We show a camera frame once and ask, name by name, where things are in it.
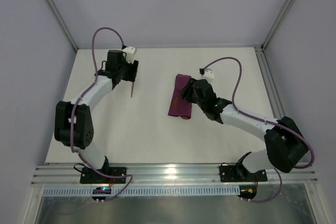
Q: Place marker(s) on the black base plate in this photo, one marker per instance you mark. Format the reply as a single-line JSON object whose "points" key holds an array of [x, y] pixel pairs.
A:
{"points": [[231, 172], [89, 176]]}

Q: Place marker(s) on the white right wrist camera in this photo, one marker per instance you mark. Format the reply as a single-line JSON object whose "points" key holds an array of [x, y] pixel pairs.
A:
{"points": [[206, 74]]}

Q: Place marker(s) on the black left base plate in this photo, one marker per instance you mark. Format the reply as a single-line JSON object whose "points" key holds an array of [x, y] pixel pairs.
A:
{"points": [[89, 176]]}

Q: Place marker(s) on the purple cloth napkin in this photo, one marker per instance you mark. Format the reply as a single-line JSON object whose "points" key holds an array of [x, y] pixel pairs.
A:
{"points": [[184, 109]]}

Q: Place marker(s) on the right corner frame post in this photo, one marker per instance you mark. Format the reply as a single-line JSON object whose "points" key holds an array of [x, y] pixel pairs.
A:
{"points": [[282, 14]]}

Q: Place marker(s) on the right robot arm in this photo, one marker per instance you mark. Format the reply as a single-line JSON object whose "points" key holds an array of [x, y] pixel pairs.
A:
{"points": [[284, 146]]}

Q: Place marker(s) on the slotted grey cable duct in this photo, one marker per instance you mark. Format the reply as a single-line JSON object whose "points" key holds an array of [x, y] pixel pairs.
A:
{"points": [[144, 191]]}

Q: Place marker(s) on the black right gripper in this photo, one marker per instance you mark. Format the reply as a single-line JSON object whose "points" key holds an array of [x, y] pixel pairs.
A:
{"points": [[189, 92]]}

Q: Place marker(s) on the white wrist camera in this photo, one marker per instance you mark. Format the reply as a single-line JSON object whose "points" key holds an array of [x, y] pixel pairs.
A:
{"points": [[129, 54], [206, 74]]}

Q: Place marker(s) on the aluminium front rail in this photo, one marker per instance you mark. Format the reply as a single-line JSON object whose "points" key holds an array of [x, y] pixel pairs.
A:
{"points": [[63, 174]]}

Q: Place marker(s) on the left corner frame post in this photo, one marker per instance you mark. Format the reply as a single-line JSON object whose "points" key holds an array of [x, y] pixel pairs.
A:
{"points": [[61, 23]]}

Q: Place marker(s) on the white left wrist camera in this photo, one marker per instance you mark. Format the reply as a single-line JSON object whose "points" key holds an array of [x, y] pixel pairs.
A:
{"points": [[129, 54]]}

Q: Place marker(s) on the controller board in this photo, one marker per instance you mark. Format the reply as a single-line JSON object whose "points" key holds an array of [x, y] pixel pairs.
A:
{"points": [[247, 192], [101, 193]]}

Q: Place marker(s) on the right controller board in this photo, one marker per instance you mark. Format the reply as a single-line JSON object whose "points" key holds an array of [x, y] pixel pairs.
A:
{"points": [[247, 192]]}

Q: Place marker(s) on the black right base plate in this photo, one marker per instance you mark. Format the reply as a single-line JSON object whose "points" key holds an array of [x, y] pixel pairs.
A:
{"points": [[231, 172]]}

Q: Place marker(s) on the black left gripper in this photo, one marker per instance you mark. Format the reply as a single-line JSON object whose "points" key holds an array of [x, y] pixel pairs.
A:
{"points": [[133, 71]]}

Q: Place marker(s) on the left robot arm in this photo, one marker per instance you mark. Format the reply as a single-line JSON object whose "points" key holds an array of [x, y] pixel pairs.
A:
{"points": [[73, 120]]}

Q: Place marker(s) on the aluminium rail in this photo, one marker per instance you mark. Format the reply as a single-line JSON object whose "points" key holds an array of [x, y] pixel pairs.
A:
{"points": [[63, 174], [276, 104]]}

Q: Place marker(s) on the left controller board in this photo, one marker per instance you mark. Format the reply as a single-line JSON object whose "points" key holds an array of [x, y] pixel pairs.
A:
{"points": [[101, 193]]}

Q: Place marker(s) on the corner frame post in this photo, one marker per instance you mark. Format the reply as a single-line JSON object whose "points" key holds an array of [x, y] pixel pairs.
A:
{"points": [[61, 23], [282, 14]]}

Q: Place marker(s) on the aluminium right side rail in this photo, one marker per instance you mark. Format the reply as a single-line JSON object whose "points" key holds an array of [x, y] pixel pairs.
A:
{"points": [[276, 104]]}

